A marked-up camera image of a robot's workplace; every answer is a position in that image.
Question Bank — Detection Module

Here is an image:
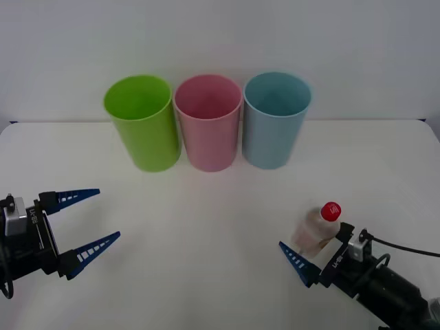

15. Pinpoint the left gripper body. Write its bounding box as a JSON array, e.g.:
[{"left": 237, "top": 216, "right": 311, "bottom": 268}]
[{"left": 0, "top": 199, "right": 60, "bottom": 280}]

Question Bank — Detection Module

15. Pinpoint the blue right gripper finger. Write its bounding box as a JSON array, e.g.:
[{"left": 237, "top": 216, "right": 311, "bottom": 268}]
[
  {"left": 335, "top": 222, "right": 355, "bottom": 243},
  {"left": 278, "top": 241, "right": 322, "bottom": 288}
]

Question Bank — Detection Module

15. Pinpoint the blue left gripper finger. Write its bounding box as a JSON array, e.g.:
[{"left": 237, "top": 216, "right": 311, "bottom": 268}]
[
  {"left": 58, "top": 231, "right": 121, "bottom": 281},
  {"left": 38, "top": 188, "right": 101, "bottom": 217}
]

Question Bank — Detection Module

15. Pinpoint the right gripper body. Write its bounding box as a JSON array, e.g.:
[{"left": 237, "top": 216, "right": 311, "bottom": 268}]
[{"left": 318, "top": 240, "right": 371, "bottom": 300}]

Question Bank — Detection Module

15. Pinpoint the clear bottle with red cap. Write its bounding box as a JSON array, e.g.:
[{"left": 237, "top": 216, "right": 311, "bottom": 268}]
[{"left": 291, "top": 201, "right": 343, "bottom": 258}]

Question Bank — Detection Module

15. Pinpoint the green plastic bin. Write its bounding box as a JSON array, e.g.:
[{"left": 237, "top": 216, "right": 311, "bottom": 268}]
[{"left": 102, "top": 74, "right": 182, "bottom": 173}]

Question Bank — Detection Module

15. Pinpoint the pale blue plastic bin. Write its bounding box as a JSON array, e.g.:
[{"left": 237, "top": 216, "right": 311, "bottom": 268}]
[{"left": 241, "top": 71, "right": 313, "bottom": 171}]

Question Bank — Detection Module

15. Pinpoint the pink plastic bin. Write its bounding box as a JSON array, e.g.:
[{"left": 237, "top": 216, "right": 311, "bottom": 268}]
[{"left": 173, "top": 74, "right": 244, "bottom": 173}]

